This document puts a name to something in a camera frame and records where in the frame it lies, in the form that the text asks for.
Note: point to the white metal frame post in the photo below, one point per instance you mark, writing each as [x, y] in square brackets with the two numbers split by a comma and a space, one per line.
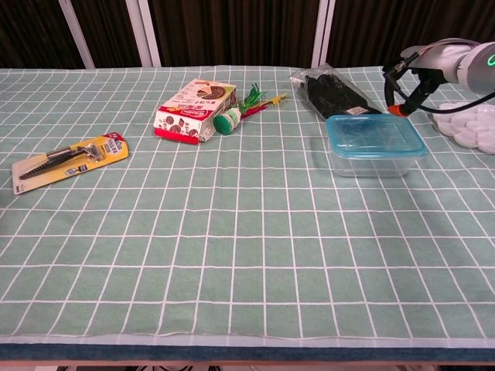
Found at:
[323, 35]
[77, 35]
[144, 35]

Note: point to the white flower-shaped paint palette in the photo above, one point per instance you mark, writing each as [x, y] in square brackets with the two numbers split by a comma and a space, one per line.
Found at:
[472, 129]

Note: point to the black gloves in plastic bag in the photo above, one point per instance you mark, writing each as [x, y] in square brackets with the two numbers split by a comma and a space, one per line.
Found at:
[332, 94]

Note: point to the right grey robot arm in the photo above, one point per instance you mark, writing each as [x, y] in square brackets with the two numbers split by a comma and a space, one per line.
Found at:
[481, 65]

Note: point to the green feather shuttlecock toy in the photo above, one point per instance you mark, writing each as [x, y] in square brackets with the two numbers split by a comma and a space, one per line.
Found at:
[224, 123]

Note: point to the razor in yellow blister pack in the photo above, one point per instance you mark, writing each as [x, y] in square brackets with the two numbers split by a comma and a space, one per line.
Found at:
[62, 162]

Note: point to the green checked tablecloth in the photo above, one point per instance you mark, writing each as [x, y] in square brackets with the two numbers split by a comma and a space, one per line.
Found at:
[193, 239]

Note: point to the teal plastic container lid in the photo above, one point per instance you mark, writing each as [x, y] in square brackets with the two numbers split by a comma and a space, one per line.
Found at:
[371, 133]

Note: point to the right black-silver robot hand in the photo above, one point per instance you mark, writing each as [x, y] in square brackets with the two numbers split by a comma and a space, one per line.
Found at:
[441, 58]

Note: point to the dark brown curtain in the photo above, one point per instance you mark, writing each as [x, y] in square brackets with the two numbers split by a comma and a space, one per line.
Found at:
[239, 31]

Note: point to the red-white chocolate cookie box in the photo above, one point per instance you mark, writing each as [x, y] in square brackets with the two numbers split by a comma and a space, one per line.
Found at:
[189, 116]

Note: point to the clear plastic food container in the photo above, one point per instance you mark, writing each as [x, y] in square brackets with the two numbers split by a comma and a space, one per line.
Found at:
[371, 168]

